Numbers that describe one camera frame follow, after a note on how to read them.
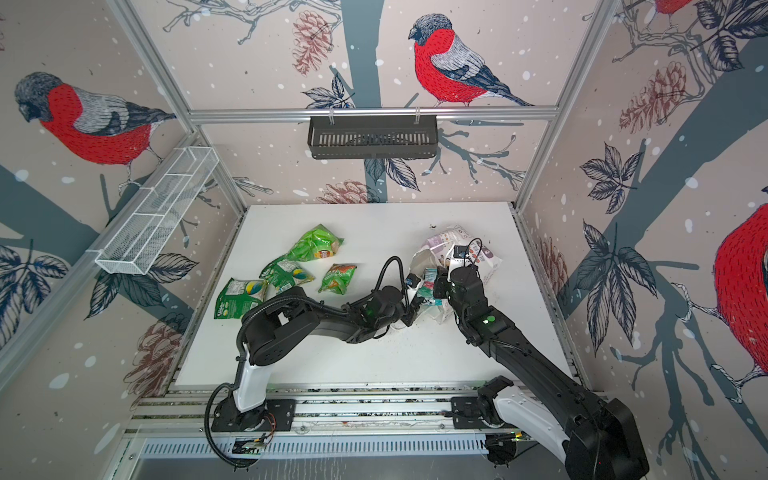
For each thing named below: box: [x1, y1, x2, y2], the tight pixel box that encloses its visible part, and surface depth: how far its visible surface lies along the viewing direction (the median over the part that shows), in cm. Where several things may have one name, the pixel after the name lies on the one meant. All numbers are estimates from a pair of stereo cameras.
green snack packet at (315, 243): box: [287, 223, 345, 263], surface depth 100 cm
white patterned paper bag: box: [408, 225, 502, 325], surface depth 87 cm
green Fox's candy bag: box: [214, 277, 268, 319], surface depth 94 cm
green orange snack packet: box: [259, 258, 316, 294], surface depth 100 cm
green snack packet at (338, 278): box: [318, 263, 357, 295], surface depth 97 cm
